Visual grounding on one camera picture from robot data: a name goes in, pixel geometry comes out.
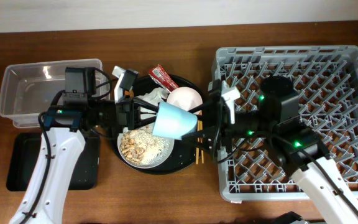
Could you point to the light blue plastic cup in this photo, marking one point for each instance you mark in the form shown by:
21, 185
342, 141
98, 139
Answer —
173, 122

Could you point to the pink bowl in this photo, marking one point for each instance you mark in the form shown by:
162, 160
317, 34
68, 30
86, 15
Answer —
185, 98

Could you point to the white tissue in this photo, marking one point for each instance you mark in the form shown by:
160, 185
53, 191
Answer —
155, 96

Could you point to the red snack wrapper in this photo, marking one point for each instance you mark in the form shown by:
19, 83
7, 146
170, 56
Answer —
161, 77

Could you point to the white plate with food scraps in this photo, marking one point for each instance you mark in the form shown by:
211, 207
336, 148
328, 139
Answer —
141, 149

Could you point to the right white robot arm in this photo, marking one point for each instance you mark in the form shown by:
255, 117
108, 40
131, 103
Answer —
290, 143

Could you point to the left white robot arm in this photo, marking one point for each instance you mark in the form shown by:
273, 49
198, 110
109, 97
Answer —
74, 111

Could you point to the black rectangular tray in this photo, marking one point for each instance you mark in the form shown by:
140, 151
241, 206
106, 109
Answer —
24, 157

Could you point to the grey dishwasher rack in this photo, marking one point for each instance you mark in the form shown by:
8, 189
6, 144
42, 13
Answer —
326, 79

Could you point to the wooden chopstick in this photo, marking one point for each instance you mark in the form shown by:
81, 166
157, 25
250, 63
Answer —
200, 125
197, 154

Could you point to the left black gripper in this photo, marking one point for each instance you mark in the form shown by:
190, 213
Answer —
128, 112

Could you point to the clear plastic bin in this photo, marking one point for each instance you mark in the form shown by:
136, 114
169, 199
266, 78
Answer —
28, 89

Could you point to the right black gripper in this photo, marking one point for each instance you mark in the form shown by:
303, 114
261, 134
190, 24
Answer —
225, 131

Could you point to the round black tray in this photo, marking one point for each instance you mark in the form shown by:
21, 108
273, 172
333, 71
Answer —
182, 156

